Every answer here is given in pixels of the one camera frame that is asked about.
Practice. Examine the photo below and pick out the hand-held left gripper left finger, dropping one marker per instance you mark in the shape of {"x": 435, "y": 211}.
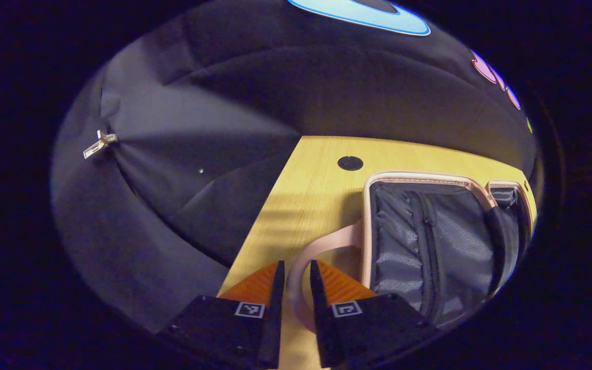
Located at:
{"x": 275, "y": 318}

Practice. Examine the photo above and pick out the black table grommet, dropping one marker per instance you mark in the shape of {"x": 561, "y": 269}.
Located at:
{"x": 350, "y": 163}

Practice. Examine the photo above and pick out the black backdrop cloth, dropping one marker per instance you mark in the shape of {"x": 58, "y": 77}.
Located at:
{"x": 214, "y": 103}

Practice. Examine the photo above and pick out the small metal clip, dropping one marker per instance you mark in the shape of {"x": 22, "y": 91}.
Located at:
{"x": 99, "y": 144}

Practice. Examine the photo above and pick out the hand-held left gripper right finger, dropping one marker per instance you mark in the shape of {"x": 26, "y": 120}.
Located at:
{"x": 321, "y": 318}

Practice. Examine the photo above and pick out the pink suitcase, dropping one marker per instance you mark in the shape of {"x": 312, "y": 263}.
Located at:
{"x": 429, "y": 241}

